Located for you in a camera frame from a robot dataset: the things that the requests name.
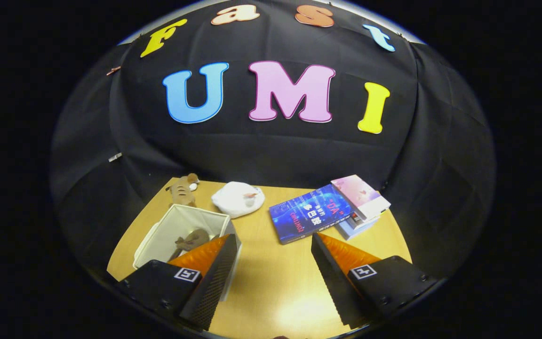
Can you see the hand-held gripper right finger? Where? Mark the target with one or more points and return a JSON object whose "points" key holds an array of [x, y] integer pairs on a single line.
{"points": [[334, 287]]}

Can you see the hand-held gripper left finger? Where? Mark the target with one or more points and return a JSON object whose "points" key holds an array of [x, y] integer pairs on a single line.
{"points": [[212, 287]]}

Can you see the brown fuzzy shoe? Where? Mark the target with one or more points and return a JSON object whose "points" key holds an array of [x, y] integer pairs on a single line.
{"points": [[193, 239]]}

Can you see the grey fabric storage box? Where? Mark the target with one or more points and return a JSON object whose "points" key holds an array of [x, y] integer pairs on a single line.
{"points": [[181, 221]]}

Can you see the light blue book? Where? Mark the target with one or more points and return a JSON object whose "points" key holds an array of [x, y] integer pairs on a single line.
{"points": [[351, 230]]}

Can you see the white book with red spine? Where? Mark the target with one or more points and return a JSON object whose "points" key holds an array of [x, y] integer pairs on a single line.
{"points": [[358, 220]]}

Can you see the dark blue book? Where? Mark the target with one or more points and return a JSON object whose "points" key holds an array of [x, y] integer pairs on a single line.
{"points": [[304, 214]]}

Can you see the white plush toy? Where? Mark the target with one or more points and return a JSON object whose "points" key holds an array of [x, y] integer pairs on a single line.
{"points": [[235, 200]]}

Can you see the pink cover book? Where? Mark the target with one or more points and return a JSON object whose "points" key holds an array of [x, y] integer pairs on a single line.
{"points": [[355, 190]]}

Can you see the brown plush toy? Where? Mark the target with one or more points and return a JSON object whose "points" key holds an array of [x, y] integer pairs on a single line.
{"points": [[184, 190]]}

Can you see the small metal clip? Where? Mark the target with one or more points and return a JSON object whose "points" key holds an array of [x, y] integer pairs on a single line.
{"points": [[115, 157]]}

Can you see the small red clip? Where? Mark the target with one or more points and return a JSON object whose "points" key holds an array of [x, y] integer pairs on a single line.
{"points": [[114, 70]]}

